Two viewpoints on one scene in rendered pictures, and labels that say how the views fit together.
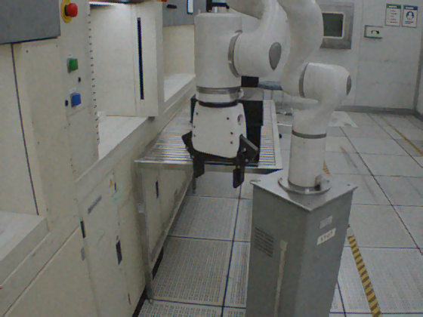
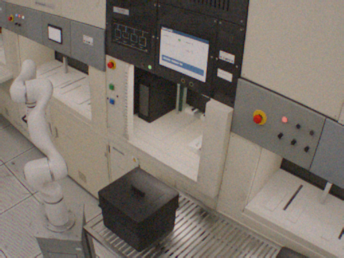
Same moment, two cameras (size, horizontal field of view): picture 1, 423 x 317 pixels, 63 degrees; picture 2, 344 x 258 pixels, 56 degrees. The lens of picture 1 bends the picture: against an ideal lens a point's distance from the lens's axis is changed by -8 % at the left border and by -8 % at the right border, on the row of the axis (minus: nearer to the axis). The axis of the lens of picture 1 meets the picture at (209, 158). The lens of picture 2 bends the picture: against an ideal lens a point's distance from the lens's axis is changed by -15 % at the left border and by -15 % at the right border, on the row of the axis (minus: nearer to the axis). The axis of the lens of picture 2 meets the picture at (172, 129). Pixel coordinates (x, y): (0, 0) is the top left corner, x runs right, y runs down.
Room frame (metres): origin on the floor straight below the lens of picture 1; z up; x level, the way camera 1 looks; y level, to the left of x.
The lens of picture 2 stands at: (2.33, -1.10, 2.25)
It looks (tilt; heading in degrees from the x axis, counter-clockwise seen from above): 34 degrees down; 120
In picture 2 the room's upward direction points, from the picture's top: 4 degrees clockwise
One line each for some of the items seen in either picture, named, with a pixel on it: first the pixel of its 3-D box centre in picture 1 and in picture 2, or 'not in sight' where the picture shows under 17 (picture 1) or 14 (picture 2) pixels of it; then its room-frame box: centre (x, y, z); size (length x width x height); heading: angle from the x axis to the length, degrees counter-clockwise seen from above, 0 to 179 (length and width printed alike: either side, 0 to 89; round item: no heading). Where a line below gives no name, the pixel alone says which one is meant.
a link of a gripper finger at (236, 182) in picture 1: (243, 171); not in sight; (0.67, -0.07, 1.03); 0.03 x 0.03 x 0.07; 57
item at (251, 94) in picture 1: (230, 100); (138, 197); (1.57, -0.08, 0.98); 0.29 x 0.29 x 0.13; 81
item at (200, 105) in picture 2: not in sight; (207, 89); (1.39, 0.96, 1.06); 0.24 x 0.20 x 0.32; 172
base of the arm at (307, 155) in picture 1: (307, 158); (56, 208); (1.21, -0.34, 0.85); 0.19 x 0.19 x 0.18
